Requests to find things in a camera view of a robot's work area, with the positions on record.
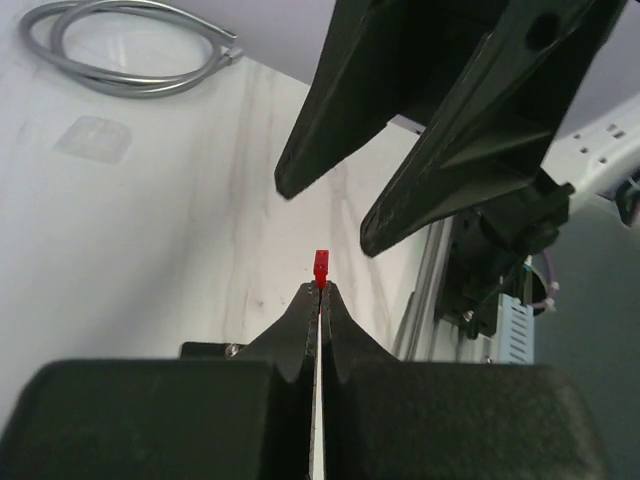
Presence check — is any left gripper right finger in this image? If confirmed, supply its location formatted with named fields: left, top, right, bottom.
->
left=320, top=282, right=397, bottom=479

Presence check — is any slotted cable duct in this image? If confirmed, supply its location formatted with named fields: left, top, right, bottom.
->
left=480, top=294, right=535, bottom=365

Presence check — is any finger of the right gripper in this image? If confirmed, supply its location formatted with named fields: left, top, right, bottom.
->
left=360, top=1, right=600, bottom=257
left=274, top=0, right=505, bottom=199

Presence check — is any red fuse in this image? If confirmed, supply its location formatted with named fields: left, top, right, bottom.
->
left=313, top=250, right=329, bottom=290

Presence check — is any black fuse box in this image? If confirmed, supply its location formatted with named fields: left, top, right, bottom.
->
left=179, top=341, right=245, bottom=359

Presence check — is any grey coiled cable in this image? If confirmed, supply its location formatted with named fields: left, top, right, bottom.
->
left=19, top=0, right=244, bottom=99

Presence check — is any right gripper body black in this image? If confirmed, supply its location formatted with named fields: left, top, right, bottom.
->
left=436, top=172, right=573, bottom=340

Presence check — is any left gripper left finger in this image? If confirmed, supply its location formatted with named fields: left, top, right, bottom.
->
left=234, top=281, right=320, bottom=479

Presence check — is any clear plastic fuse box cover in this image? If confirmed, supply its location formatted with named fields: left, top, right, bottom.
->
left=55, top=116, right=132, bottom=164

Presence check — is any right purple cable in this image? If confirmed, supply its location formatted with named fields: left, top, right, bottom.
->
left=529, top=249, right=561, bottom=316

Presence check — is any aluminium front rail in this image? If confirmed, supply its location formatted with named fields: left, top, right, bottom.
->
left=392, top=217, right=454, bottom=361

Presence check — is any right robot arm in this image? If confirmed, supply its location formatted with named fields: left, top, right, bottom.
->
left=275, top=1, right=639, bottom=339

